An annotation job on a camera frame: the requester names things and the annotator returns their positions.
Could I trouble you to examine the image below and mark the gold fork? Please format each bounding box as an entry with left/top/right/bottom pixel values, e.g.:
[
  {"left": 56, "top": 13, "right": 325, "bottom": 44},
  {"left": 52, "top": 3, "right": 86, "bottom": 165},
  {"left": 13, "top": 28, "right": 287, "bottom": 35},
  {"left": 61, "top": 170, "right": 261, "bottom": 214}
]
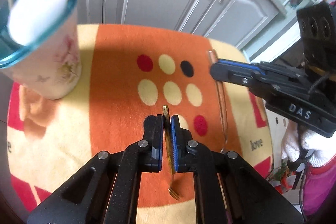
[{"left": 162, "top": 105, "right": 181, "bottom": 200}]

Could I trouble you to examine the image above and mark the teal rim utensil cup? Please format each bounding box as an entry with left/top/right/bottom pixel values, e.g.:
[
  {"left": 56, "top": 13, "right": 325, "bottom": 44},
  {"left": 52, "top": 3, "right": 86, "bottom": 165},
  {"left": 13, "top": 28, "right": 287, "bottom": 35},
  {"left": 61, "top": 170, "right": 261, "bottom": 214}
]
[{"left": 1, "top": 0, "right": 81, "bottom": 100}]

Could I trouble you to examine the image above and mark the orange patterned cloth mat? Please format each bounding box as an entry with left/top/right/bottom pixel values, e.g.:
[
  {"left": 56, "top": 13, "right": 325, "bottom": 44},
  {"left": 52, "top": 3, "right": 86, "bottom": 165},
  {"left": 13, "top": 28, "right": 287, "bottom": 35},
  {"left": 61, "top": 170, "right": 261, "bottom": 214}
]
[{"left": 7, "top": 24, "right": 273, "bottom": 221}]

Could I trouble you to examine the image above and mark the white ceramic spoon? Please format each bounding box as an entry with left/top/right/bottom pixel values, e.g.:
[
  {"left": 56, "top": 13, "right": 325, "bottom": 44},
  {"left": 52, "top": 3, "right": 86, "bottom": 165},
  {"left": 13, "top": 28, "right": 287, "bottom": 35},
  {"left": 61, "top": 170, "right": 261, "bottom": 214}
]
[{"left": 7, "top": 0, "right": 68, "bottom": 46}]

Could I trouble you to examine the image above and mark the pink sleeve forearm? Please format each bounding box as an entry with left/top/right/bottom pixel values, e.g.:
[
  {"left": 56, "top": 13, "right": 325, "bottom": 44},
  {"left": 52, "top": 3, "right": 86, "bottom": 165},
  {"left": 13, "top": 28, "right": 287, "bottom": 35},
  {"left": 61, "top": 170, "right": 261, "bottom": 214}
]
[{"left": 303, "top": 157, "right": 335, "bottom": 216}]

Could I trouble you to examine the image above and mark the rose gold utensil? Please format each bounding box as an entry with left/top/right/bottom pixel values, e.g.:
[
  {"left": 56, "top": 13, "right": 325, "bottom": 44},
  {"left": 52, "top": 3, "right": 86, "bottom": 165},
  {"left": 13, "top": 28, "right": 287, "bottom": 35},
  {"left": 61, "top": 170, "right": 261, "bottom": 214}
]
[{"left": 208, "top": 50, "right": 228, "bottom": 153}]

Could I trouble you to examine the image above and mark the right gloved hand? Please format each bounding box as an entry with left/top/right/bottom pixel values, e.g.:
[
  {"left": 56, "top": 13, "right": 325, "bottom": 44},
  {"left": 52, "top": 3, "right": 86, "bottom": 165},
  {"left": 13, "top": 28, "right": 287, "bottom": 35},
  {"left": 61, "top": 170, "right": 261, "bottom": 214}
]
[{"left": 281, "top": 121, "right": 335, "bottom": 168}]

